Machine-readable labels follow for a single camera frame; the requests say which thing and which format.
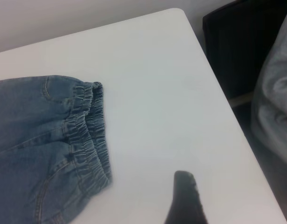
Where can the grey garment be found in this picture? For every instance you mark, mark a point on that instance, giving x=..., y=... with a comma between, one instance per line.
x=274, y=105

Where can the black fabric chair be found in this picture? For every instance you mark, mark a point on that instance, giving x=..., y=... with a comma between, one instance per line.
x=234, y=46

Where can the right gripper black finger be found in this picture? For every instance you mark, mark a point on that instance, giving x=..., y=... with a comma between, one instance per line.
x=185, y=205

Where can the blue denim jeans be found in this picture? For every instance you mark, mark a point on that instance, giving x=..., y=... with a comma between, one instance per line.
x=29, y=140

